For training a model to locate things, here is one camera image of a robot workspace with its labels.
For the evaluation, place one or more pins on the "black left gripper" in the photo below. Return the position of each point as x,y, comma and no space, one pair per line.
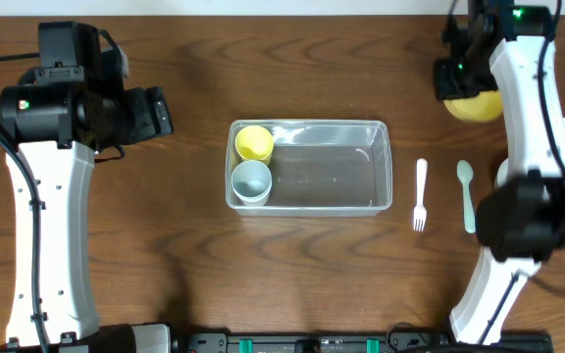
159,111

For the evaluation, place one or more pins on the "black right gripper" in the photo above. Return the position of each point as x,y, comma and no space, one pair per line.
459,82

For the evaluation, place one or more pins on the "yellow bowl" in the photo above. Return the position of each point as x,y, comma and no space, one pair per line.
483,108

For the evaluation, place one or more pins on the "yellow cup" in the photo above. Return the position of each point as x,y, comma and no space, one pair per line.
255,143

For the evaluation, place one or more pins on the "grey cup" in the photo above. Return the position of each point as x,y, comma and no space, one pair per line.
252,182

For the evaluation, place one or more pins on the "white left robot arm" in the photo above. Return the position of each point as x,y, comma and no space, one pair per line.
54,308

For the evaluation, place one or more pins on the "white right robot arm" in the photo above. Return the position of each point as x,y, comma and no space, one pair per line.
509,49

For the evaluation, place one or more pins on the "clear plastic container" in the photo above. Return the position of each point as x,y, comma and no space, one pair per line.
320,168

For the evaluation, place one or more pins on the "mint green plastic spoon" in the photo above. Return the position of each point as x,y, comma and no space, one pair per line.
465,174

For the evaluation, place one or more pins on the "pink plastic fork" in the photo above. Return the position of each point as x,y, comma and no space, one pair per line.
419,211

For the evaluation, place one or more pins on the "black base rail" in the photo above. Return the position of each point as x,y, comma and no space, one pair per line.
395,340

